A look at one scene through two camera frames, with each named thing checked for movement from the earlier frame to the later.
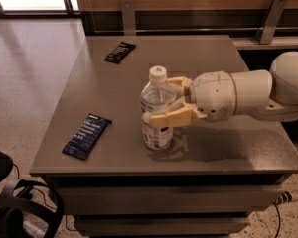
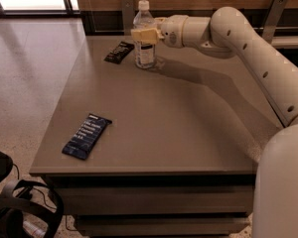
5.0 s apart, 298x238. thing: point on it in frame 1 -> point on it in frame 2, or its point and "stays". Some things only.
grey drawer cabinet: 216,178 stays
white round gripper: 213,94 -> 171,31
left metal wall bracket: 129,18 stays
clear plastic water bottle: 156,96 -> 145,53
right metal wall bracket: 271,22 stays
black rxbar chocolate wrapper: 120,53 stays
